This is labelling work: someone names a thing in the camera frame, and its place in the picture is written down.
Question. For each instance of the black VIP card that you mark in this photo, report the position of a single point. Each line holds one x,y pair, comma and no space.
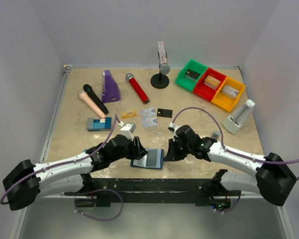
165,113

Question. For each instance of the yellow storage bin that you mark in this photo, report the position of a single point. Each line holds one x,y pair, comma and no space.
225,102

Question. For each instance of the gold VIP card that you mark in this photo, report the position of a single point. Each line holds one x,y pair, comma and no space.
128,114

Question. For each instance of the black microphone stand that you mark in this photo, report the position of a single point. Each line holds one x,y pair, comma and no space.
159,81

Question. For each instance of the pink microphone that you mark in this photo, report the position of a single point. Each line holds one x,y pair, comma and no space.
89,102

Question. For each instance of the red storage bin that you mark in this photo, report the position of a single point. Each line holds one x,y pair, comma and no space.
204,91

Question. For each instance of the aluminium frame rail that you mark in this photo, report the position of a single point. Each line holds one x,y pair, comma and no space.
44,154
74,184

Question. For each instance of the aluminium front frame rail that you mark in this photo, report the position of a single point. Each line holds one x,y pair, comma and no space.
74,184

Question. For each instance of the dark card in green bin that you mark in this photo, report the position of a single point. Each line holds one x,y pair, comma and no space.
192,75

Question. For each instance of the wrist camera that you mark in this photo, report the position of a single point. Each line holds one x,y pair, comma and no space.
173,128
127,130

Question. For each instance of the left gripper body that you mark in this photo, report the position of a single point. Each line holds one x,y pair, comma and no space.
137,149

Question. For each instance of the white grey metronome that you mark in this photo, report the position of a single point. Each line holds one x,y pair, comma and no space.
237,120

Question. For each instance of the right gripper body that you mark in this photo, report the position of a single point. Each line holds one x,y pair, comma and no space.
174,150

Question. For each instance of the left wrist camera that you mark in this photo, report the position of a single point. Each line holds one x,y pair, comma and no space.
127,130

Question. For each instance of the silver white credit card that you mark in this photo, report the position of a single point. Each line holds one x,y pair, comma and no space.
148,113

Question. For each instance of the blue grey brick block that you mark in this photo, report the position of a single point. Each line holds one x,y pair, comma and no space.
99,124

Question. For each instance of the white card in yellow bin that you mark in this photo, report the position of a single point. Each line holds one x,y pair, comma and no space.
230,92

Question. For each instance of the glitter microphone on stand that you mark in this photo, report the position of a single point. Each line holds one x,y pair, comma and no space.
164,67

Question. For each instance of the purple metronome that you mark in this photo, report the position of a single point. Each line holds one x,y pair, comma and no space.
110,91

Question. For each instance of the black microphone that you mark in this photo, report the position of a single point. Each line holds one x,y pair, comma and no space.
90,92

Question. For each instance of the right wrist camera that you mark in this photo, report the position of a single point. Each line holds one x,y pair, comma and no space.
173,128

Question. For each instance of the aluminium left frame rail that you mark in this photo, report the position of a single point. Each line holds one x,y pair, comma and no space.
44,154

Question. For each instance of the blue leather card holder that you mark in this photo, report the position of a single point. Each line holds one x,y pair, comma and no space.
153,160

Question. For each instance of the green storage bin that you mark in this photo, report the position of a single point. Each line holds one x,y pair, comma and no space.
194,66

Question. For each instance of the red microphone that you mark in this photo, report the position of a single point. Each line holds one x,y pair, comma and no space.
139,91

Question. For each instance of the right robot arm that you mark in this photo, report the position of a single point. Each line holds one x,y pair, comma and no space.
268,175

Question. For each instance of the tan card in red bin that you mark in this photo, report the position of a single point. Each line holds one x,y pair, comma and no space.
212,82

